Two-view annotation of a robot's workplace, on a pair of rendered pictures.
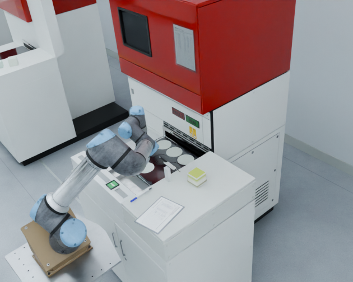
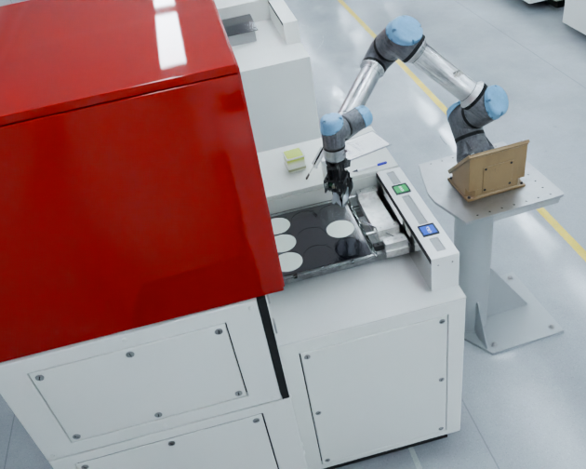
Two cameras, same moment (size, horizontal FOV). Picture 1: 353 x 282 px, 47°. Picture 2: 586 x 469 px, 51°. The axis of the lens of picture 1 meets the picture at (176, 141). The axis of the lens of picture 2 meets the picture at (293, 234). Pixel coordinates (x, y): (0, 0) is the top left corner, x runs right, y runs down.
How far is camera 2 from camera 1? 356 cm
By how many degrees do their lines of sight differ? 102
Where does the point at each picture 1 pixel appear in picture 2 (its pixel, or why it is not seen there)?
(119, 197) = (398, 172)
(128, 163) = not seen: hidden behind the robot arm
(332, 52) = not seen: outside the picture
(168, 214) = (351, 143)
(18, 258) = (544, 188)
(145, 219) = (378, 143)
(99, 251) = (440, 175)
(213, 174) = (269, 171)
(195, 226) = not seen: hidden behind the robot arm
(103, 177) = (409, 205)
